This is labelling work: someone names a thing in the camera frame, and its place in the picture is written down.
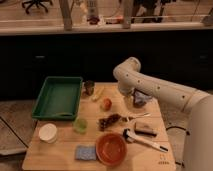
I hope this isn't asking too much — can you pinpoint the black floor cable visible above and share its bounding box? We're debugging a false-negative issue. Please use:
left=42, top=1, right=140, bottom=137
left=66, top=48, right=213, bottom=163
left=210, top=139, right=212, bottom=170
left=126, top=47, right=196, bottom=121
left=165, top=125, right=190, bottom=168

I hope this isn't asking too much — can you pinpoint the yellow banana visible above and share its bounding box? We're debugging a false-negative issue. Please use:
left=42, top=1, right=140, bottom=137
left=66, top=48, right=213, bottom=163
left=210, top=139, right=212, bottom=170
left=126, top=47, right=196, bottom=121
left=92, top=87, right=104, bottom=101

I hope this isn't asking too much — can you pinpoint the orange bowl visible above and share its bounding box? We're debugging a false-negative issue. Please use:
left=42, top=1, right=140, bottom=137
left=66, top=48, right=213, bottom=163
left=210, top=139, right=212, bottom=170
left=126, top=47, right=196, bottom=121
left=95, top=133, right=127, bottom=167

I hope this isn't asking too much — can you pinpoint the dark brown bowl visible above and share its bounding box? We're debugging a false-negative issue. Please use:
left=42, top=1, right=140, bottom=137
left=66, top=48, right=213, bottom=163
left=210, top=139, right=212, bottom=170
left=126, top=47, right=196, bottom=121
left=133, top=98, right=147, bottom=108

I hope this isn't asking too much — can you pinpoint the green plastic tray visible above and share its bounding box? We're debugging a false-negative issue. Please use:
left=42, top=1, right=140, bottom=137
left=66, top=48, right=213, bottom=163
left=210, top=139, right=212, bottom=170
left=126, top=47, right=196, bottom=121
left=32, top=76, right=83, bottom=121

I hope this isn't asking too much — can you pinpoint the black office chair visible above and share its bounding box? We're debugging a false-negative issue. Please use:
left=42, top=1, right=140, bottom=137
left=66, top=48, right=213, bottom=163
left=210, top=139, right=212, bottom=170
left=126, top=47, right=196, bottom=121
left=21, top=0, right=53, bottom=14

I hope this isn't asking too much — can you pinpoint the small metal cup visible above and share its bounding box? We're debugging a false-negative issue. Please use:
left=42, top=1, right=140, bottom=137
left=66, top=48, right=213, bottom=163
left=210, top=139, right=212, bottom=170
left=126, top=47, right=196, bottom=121
left=84, top=80, right=95, bottom=96

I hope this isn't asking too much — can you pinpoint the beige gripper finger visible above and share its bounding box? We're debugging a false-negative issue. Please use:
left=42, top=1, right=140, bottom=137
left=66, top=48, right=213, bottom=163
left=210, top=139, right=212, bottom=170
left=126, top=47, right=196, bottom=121
left=124, top=96, right=133, bottom=109

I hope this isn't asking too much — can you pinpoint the red yellow apple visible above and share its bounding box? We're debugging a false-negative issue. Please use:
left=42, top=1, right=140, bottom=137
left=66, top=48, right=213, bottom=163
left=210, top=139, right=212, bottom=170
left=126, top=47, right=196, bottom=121
left=101, top=98, right=112, bottom=111

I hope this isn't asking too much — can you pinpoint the blue sponge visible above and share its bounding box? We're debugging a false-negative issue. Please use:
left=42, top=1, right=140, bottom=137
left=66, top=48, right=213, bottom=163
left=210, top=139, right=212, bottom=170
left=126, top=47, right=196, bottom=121
left=75, top=146, right=97, bottom=161

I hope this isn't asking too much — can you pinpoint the green plastic cup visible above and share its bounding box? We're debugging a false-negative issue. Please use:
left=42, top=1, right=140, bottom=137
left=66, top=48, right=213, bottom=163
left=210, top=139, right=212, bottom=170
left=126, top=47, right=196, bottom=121
left=73, top=118, right=87, bottom=134

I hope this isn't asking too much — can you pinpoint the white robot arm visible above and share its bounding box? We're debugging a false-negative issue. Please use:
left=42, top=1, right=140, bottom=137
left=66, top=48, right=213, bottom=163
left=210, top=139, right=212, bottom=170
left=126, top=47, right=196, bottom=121
left=113, top=57, right=213, bottom=171

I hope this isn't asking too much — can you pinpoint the bunch of dark grapes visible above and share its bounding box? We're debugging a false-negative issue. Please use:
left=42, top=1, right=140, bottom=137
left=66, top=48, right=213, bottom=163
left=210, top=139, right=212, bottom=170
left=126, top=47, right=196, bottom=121
left=98, top=114, right=121, bottom=131

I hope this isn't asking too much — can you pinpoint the metal fork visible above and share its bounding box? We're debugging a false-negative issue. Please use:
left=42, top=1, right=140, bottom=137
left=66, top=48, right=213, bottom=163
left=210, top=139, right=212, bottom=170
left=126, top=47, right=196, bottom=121
left=121, top=113, right=150, bottom=122

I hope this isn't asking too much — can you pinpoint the crumpled blue grey cloth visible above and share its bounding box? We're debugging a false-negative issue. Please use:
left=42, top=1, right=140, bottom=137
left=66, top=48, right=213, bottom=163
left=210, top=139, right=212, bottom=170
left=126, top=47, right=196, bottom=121
left=134, top=91, right=152, bottom=102

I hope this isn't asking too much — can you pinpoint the white paper cup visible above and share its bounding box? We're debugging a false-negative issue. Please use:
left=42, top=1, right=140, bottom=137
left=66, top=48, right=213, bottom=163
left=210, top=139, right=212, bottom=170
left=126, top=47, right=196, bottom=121
left=38, top=123, right=57, bottom=143

